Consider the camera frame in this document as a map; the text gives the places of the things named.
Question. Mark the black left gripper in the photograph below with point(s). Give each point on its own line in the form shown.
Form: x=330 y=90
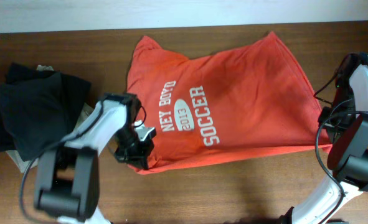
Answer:
x=134 y=155

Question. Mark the orange soccer t-shirt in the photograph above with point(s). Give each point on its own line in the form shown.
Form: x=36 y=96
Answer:
x=243 y=103

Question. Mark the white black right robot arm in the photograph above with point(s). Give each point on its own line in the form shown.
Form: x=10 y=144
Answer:
x=341 y=146

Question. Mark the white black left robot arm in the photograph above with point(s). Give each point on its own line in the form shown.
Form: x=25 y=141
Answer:
x=67 y=185

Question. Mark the black folded shirt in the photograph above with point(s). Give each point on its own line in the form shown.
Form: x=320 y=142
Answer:
x=37 y=109

